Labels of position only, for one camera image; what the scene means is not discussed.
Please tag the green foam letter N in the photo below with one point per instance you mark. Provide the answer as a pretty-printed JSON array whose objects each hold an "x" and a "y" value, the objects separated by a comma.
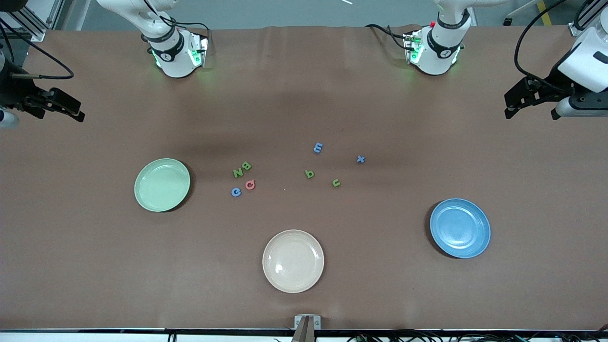
[{"x": 238, "y": 173}]

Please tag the blue foam letter C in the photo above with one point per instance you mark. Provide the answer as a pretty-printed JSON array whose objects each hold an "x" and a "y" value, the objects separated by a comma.
[{"x": 236, "y": 192}]

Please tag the tan camera support pole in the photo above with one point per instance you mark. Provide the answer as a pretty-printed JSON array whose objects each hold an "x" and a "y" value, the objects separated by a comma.
[{"x": 304, "y": 332}]

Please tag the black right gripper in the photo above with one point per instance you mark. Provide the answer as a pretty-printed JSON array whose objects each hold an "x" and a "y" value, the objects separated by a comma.
[{"x": 12, "y": 90}]

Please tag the metal base connector bracket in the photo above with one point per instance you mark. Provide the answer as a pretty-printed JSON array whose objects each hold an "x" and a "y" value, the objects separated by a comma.
[
  {"x": 412, "y": 47},
  {"x": 198, "y": 50}
]

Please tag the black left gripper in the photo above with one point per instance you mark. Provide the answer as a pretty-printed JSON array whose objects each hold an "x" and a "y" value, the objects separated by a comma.
[{"x": 554, "y": 81}]

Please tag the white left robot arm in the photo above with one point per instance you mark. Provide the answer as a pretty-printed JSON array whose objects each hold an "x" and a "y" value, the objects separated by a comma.
[{"x": 441, "y": 57}]

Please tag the grey metal mounting bracket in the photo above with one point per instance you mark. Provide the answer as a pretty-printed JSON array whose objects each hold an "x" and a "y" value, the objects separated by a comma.
[{"x": 317, "y": 322}]

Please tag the red foam letter Q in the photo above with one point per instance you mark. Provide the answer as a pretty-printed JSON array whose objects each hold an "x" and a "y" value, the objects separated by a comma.
[{"x": 250, "y": 185}]

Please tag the beige plate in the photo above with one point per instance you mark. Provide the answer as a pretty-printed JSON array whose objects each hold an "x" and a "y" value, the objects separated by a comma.
[{"x": 293, "y": 261}]

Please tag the aluminium frame post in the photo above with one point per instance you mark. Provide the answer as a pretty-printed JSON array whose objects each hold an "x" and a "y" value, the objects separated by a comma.
[
  {"x": 35, "y": 33},
  {"x": 575, "y": 31}
]

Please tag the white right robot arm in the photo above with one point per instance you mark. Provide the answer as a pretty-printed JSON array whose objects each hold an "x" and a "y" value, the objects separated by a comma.
[{"x": 173, "y": 61}]

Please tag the light green plate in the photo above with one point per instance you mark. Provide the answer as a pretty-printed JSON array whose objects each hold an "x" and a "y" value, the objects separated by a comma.
[{"x": 161, "y": 185}]

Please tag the brown table mat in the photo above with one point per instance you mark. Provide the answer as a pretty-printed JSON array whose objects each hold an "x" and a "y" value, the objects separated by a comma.
[{"x": 304, "y": 95}]

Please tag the blue foam letter m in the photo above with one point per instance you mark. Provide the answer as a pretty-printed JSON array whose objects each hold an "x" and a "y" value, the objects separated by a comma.
[{"x": 318, "y": 147}]

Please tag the blue plate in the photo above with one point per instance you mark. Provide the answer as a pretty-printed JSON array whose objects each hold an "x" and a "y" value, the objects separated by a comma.
[{"x": 460, "y": 228}]

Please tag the green foam lowercase b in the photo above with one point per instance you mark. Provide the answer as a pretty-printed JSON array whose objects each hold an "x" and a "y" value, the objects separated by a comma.
[{"x": 309, "y": 174}]

